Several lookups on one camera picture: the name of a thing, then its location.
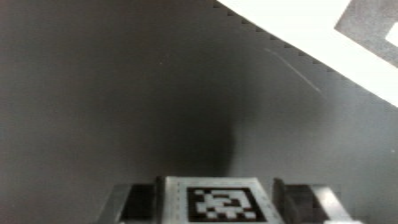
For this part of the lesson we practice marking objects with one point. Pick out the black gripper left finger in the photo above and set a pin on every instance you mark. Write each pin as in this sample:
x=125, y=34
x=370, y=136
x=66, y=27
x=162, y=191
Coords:
x=130, y=205

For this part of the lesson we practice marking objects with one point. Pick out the small white tagged cube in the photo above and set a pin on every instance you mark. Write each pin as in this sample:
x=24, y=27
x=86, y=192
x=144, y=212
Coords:
x=214, y=200

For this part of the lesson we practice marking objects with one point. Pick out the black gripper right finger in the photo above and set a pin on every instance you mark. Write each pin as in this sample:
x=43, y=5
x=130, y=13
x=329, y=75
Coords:
x=308, y=204

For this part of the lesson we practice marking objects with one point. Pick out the white sheet with tags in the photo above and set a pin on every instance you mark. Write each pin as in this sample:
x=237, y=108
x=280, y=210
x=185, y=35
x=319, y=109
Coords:
x=299, y=20

